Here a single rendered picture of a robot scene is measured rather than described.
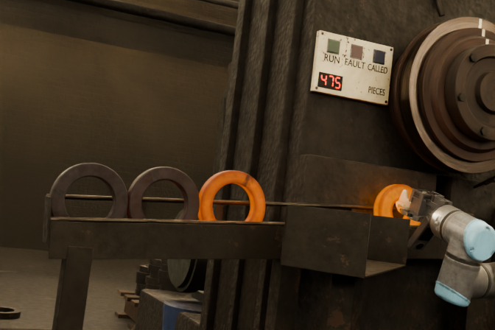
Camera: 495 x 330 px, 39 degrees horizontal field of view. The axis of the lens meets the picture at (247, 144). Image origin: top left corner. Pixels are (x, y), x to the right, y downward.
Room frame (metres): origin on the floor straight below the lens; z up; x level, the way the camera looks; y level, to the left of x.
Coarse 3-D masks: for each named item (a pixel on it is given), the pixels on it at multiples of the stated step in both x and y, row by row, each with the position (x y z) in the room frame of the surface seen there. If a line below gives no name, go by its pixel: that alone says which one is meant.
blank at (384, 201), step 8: (400, 184) 2.03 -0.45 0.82; (384, 192) 2.02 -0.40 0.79; (392, 192) 2.02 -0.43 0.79; (400, 192) 2.03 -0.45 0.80; (408, 192) 2.04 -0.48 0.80; (376, 200) 2.02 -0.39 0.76; (384, 200) 2.01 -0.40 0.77; (392, 200) 2.02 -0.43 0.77; (376, 208) 2.01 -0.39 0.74; (384, 208) 2.01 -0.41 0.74; (392, 208) 2.02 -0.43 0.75; (384, 216) 2.01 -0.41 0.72; (392, 216) 2.02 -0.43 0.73; (416, 224) 2.05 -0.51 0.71
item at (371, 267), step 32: (288, 224) 1.61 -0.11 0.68; (320, 224) 1.57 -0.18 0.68; (352, 224) 1.53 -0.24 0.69; (384, 224) 1.76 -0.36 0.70; (288, 256) 1.60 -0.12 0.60; (320, 256) 1.56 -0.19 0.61; (352, 256) 1.52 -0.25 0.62; (384, 256) 1.75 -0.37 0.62; (352, 288) 1.65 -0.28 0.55; (352, 320) 1.65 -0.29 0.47
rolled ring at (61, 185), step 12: (72, 168) 1.66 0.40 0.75; (84, 168) 1.67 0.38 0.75; (96, 168) 1.68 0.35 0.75; (108, 168) 1.69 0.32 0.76; (60, 180) 1.65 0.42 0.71; (72, 180) 1.66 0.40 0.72; (108, 180) 1.69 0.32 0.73; (120, 180) 1.70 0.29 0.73; (60, 192) 1.65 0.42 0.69; (120, 192) 1.70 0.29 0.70; (60, 204) 1.65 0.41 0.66; (120, 204) 1.71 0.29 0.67; (60, 216) 1.65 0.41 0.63; (108, 216) 1.71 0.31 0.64; (120, 216) 1.71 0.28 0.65
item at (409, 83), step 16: (432, 32) 2.02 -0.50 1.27; (448, 32) 2.04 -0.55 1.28; (416, 48) 2.04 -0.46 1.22; (416, 64) 2.00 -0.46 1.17; (400, 80) 2.05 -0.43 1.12; (416, 80) 2.00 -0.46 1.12; (400, 96) 2.05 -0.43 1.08; (416, 96) 2.00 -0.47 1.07; (416, 112) 2.01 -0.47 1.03; (416, 128) 2.01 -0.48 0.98; (416, 144) 2.08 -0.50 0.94; (432, 144) 2.03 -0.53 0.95; (432, 160) 2.10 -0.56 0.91; (448, 160) 2.06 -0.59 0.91
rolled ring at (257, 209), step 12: (216, 180) 1.80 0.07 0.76; (228, 180) 1.81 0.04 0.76; (240, 180) 1.83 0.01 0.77; (252, 180) 1.84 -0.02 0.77; (204, 192) 1.79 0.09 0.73; (216, 192) 1.80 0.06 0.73; (252, 192) 1.84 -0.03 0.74; (204, 204) 1.79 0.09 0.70; (252, 204) 1.86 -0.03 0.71; (264, 204) 1.86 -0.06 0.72; (204, 216) 1.79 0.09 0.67; (252, 216) 1.85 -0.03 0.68
